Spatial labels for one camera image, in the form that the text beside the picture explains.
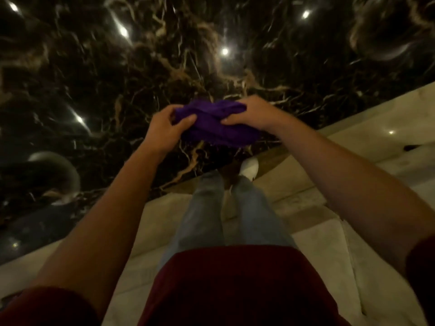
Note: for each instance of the white shoe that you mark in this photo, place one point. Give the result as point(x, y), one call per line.
point(249, 168)

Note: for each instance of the blue jeans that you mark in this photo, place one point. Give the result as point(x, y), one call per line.
point(200, 220)

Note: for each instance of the purple cleaning cloth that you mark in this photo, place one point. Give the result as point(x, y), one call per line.
point(217, 132)

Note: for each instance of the person's right forearm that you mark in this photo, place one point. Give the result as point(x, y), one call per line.
point(357, 186)

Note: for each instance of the person's right hand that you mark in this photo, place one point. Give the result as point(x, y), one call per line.
point(261, 113)

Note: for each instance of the person's left hand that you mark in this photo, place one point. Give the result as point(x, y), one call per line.
point(163, 132)

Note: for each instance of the person's left forearm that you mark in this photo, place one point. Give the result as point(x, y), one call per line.
point(102, 227)

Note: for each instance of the round glass ashtray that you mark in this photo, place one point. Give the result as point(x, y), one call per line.
point(380, 44)
point(69, 176)

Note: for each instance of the black marble coffee table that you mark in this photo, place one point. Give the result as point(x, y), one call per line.
point(102, 64)

